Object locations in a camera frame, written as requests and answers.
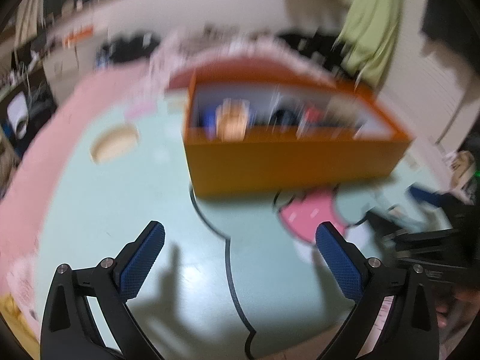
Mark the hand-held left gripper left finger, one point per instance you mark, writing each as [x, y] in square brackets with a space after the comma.
[144, 255]

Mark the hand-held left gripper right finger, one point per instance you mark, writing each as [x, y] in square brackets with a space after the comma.
[339, 258]

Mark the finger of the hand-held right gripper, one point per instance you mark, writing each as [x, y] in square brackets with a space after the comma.
[425, 195]
[405, 236]

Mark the orange storage box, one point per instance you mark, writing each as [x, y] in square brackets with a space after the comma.
[292, 161]

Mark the mint green desktop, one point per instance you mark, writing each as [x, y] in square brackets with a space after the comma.
[150, 180]

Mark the person's right hand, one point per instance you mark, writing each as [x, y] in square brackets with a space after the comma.
[446, 317]

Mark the pink bed sheet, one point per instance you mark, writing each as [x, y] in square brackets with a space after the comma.
[56, 150]

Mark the yellow cloth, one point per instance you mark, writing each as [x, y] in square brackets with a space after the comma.
[17, 330]

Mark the green hanging garment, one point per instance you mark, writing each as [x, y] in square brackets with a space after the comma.
[371, 26]

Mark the black hanging garment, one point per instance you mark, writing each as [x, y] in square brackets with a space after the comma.
[446, 18]

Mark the pale pink crumpled comforter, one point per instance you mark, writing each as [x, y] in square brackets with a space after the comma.
[157, 67]

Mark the white rolled mat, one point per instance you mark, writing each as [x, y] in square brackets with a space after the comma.
[17, 114]

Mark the black clothes pile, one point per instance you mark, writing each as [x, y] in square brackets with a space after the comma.
[311, 43]

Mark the white cabinet with drawer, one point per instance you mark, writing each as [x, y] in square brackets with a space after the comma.
[63, 67]

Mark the black clothes with white stripes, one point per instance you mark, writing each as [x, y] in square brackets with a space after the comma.
[127, 47]

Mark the small orange box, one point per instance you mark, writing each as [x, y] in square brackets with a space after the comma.
[78, 33]

